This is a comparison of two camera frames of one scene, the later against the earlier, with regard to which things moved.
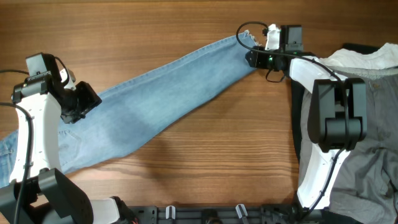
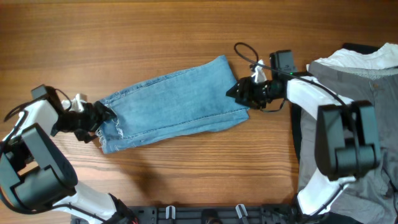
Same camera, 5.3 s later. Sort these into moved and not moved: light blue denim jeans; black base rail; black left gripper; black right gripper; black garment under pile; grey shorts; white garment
Moved: light blue denim jeans; black left gripper; black right gripper
Not moved: black garment under pile; white garment; grey shorts; black base rail
